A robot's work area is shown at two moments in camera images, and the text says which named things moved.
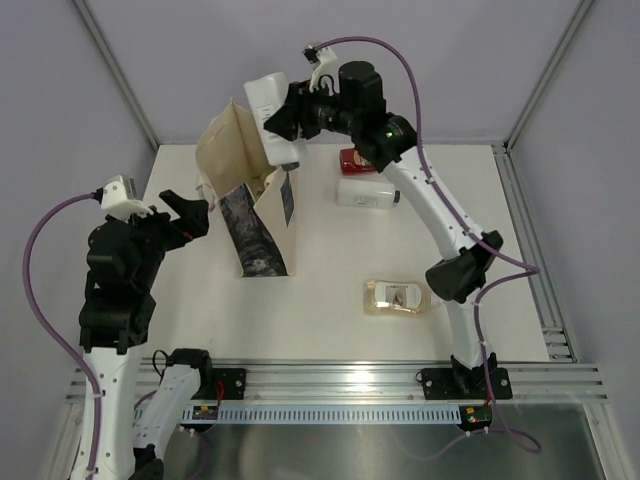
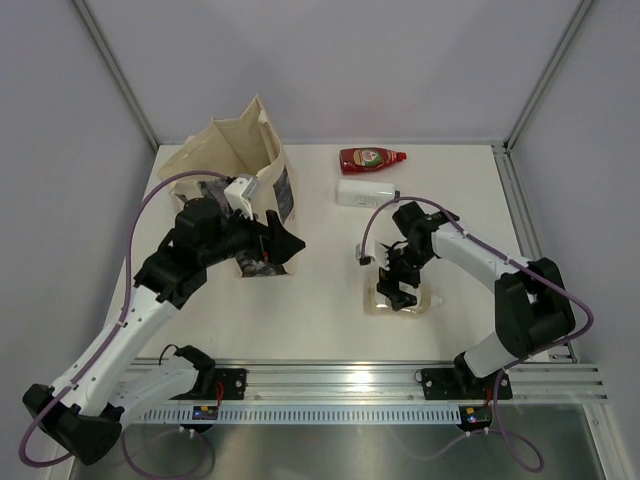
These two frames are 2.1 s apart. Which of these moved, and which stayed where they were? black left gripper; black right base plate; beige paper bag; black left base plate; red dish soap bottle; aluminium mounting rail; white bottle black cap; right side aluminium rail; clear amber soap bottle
Moved: beige paper bag; black left gripper
Stayed: white bottle black cap; right side aluminium rail; aluminium mounting rail; red dish soap bottle; clear amber soap bottle; black right base plate; black left base plate
